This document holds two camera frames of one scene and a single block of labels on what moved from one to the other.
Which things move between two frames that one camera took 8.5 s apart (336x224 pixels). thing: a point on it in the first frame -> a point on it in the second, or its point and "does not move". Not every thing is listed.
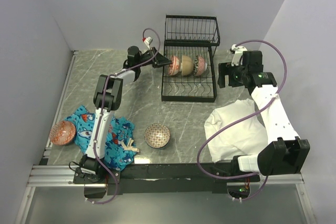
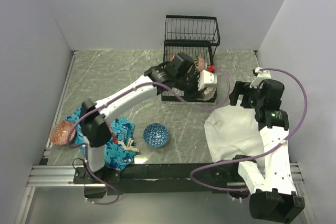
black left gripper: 158,60 -> 195,93
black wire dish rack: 191,75 does not move
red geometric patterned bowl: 157,136 -> 208,93
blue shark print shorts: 121,150 does not move
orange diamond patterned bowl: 62,132 does not move
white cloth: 249,138 does not move
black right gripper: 224,69 -> 242,88
